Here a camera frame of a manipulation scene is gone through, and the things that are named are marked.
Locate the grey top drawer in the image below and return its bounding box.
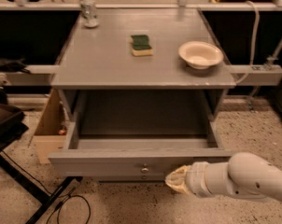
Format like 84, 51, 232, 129
49, 123, 232, 179

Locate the grey drawer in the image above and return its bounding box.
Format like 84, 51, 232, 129
93, 175, 164, 182
49, 123, 232, 179

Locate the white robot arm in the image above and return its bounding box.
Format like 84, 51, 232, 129
165, 152, 282, 203

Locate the grey bottom drawer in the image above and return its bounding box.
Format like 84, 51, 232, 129
93, 175, 164, 182

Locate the grey drawer cabinet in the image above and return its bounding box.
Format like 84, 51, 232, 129
50, 7, 237, 183

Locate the white bowl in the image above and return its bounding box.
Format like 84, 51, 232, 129
178, 41, 224, 70

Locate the cardboard box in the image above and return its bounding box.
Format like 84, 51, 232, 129
33, 90, 65, 164

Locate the green yellow sponge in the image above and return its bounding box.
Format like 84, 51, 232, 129
131, 35, 153, 57

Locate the metal railing beam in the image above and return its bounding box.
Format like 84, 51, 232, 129
0, 64, 282, 90

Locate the black cloth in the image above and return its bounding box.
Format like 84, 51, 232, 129
0, 58, 30, 74

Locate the black floor cable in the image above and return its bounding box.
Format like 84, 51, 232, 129
44, 187, 92, 224

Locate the white cable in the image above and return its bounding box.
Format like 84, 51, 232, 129
235, 0, 261, 84

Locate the black stand frame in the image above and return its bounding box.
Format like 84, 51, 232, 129
0, 94, 89, 224

